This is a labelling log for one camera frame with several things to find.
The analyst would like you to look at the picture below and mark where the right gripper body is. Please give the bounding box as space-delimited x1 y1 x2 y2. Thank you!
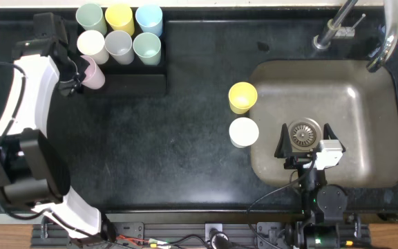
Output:
283 154 317 170

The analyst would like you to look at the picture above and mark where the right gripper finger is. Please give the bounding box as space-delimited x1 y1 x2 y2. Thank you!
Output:
323 123 346 153
274 123 294 159

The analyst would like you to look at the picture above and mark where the white cup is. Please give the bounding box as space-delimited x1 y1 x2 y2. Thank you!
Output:
76 29 110 65
228 117 260 149

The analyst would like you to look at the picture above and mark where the yellow cup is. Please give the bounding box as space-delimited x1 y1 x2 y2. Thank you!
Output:
104 3 135 37
228 82 258 116

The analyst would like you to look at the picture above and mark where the pink cup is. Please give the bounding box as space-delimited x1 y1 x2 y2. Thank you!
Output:
79 55 106 90

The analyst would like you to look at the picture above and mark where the steel sink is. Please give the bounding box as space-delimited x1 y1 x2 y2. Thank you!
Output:
248 59 398 190

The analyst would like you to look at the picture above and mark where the steel tap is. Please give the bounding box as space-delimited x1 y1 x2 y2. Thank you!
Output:
311 0 398 73

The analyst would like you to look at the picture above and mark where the black tray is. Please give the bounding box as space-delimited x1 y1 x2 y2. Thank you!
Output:
75 6 168 98

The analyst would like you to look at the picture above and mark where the green cup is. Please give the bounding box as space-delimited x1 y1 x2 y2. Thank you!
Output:
132 32 162 66
75 3 108 36

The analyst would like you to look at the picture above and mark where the blue cup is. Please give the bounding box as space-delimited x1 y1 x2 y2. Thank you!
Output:
135 4 164 37

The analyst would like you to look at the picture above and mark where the grey cup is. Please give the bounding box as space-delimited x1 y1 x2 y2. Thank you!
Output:
104 30 135 66

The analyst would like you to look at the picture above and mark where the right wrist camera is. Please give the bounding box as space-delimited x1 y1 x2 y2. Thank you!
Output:
314 139 344 171

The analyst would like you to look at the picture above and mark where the black cable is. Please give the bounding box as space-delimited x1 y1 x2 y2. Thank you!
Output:
246 154 319 249
0 61 53 221

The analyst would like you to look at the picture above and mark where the mounting rail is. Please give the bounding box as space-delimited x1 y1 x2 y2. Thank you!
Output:
31 221 372 249

